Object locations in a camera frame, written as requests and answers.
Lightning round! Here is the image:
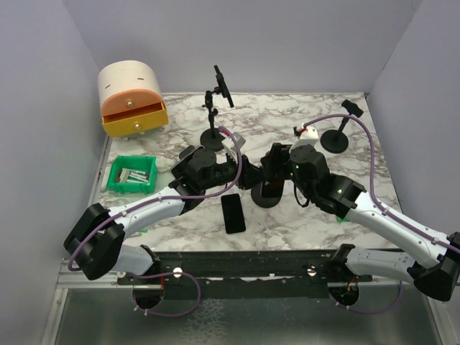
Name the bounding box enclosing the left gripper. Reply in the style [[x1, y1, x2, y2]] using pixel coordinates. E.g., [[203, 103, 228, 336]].
[[201, 149, 266, 191]]

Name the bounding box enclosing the grey black phone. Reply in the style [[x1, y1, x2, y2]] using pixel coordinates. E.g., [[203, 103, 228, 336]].
[[221, 193, 246, 234]]

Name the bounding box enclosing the black phone stand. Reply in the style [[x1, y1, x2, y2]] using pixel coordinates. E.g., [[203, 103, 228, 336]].
[[320, 99, 364, 154]]

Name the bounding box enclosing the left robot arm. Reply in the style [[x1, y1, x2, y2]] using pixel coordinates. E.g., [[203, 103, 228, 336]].
[[63, 146, 264, 284]]

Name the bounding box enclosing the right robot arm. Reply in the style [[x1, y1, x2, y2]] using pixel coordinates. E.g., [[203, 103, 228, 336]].
[[261, 143, 459, 302]]

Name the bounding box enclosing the brown base phone stand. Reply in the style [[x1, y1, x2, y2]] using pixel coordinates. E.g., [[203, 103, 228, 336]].
[[179, 145, 197, 161]]

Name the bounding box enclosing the black phone on brown stand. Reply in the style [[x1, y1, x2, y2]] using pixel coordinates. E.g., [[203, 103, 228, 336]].
[[169, 146, 205, 185]]

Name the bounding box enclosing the black phone back left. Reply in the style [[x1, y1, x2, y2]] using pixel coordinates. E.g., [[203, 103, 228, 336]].
[[213, 65, 234, 108]]

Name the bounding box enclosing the green plastic bin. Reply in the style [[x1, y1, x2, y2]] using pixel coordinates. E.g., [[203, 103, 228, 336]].
[[106, 156, 158, 194]]

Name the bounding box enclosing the green marker left edge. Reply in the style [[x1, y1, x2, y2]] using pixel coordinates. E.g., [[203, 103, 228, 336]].
[[133, 229, 148, 236]]

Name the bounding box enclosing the yellow lower drawer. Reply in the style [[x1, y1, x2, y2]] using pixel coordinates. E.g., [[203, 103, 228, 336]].
[[102, 103, 169, 137]]

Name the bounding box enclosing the orange upper drawer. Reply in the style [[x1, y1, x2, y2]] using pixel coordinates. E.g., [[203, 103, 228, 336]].
[[101, 88, 165, 124]]

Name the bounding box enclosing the beige drawer cabinet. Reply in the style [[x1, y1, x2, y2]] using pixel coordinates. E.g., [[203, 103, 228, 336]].
[[97, 60, 162, 106]]

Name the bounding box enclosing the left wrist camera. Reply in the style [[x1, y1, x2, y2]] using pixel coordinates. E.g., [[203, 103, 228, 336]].
[[221, 132, 246, 155]]

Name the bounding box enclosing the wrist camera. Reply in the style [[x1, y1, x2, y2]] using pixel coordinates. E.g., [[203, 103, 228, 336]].
[[221, 132, 246, 155], [291, 126, 319, 149]]

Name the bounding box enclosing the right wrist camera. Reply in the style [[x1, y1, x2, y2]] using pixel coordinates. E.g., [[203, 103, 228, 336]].
[[291, 126, 319, 149]]

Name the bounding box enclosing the black front rail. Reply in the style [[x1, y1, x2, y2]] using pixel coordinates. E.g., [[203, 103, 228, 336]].
[[117, 249, 372, 299]]

